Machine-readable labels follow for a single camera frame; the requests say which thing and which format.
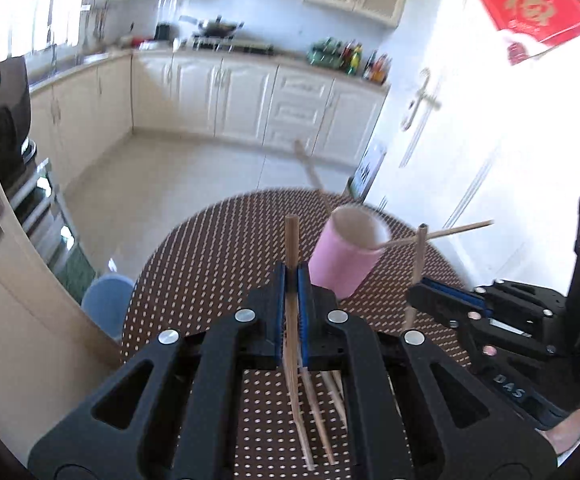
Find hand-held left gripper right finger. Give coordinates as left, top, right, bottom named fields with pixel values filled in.
left=297, top=266, right=557, bottom=480

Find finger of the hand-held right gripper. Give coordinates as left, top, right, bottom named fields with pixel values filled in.
left=424, top=279, right=567, bottom=322
left=407, top=284, right=561, bottom=361

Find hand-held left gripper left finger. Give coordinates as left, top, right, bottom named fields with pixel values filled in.
left=27, top=262, right=288, bottom=480

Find wooden chopstick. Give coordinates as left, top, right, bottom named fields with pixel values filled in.
left=377, top=220, right=494, bottom=251
left=306, top=371, right=337, bottom=465
left=404, top=223, right=428, bottom=333
left=320, top=371, right=349, bottom=429
left=282, top=214, right=317, bottom=472

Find pink cup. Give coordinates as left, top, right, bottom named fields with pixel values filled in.
left=308, top=203, right=391, bottom=300

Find person's right hand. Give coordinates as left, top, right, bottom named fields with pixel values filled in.
left=537, top=409, right=580, bottom=461

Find white printed box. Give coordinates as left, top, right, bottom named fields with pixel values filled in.
left=348, top=141, right=388, bottom=202

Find white door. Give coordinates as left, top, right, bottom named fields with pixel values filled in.
left=365, top=0, right=580, bottom=311

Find blue stool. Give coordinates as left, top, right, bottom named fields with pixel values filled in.
left=80, top=275, right=136, bottom=341

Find cream base cabinets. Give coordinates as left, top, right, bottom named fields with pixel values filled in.
left=27, top=50, right=391, bottom=177

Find group of condiment bottles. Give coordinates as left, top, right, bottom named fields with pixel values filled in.
left=340, top=40, right=392, bottom=85

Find beige refrigerator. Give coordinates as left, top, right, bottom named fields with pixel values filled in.
left=0, top=85, right=121, bottom=391

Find stainless steel oven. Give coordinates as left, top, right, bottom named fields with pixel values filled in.
left=6, top=159, right=66, bottom=267

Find gas stove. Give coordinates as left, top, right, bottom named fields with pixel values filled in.
left=187, top=35, right=275, bottom=57

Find red door poster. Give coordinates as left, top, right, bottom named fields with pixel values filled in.
left=476, top=0, right=580, bottom=66

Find black wok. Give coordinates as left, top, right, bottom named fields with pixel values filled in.
left=180, top=15, right=245, bottom=39

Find black countertop appliance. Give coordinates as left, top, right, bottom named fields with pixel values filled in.
left=0, top=55, right=36, bottom=173

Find door handle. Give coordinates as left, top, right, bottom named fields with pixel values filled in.
left=401, top=67, right=444, bottom=131

